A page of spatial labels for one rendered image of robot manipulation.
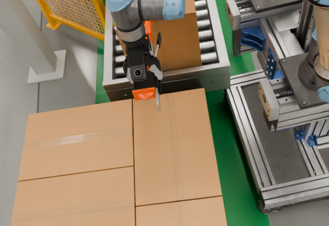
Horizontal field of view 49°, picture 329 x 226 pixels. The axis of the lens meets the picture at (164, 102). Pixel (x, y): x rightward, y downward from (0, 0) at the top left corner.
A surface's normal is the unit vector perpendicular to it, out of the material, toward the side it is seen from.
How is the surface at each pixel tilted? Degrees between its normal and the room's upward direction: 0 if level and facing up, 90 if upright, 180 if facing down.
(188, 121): 0
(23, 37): 90
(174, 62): 90
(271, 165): 0
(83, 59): 0
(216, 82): 90
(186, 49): 90
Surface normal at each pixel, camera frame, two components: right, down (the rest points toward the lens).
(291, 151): -0.15, -0.54
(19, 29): 0.07, 0.83
